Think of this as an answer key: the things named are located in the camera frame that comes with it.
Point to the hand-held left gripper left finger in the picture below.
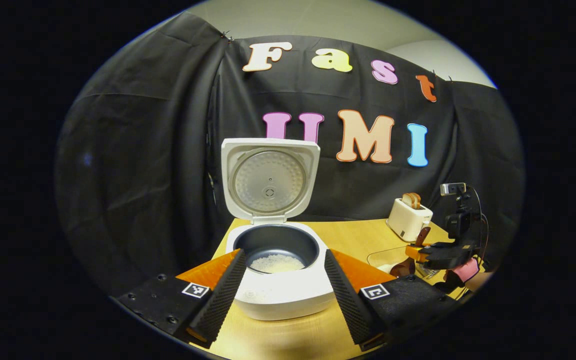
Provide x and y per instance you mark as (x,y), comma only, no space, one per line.
(218,300)

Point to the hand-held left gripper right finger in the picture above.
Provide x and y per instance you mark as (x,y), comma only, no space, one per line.
(353,305)

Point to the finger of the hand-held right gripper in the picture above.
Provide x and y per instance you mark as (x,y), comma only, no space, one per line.
(448,256)

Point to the brown wooden spoon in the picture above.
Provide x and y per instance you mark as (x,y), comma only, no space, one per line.
(403,267)

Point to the white rice pile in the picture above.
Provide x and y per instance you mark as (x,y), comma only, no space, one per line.
(384,268)

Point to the white rice cooker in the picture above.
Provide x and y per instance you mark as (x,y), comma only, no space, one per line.
(278,295)

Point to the clear plastic rice container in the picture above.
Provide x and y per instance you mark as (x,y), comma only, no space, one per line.
(383,256)

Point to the toasted bread slice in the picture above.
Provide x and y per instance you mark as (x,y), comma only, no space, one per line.
(416,200)
(406,201)

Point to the white toaster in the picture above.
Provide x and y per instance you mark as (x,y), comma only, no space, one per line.
(408,222)

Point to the black backdrop cloth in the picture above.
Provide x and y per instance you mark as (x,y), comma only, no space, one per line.
(143,150)

